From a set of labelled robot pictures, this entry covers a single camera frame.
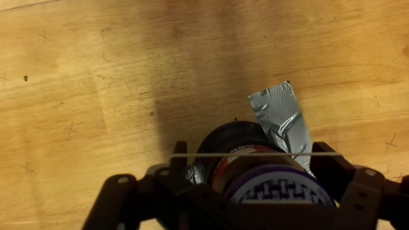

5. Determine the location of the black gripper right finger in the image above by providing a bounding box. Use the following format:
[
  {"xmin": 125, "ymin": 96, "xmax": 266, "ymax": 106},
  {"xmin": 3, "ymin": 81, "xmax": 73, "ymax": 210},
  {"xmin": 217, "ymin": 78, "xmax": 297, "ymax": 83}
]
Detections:
[{"xmin": 309, "ymin": 141, "xmax": 409, "ymax": 230}]

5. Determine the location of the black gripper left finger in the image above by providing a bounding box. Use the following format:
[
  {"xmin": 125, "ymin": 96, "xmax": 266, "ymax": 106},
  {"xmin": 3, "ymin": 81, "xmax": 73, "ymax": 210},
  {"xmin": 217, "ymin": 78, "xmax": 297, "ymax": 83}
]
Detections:
[{"xmin": 82, "ymin": 139, "xmax": 223, "ymax": 230}]

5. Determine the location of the silver duct tape roll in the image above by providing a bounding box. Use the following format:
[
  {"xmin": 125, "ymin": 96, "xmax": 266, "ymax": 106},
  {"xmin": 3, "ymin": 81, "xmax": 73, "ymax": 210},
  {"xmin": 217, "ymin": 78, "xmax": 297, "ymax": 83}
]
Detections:
[{"xmin": 195, "ymin": 120, "xmax": 339, "ymax": 207}]

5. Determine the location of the grey duct tape strip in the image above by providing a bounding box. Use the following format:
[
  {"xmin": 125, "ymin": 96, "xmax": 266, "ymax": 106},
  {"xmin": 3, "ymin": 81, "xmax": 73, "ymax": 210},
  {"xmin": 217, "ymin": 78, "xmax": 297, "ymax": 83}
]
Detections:
[{"xmin": 185, "ymin": 81, "xmax": 318, "ymax": 187}]

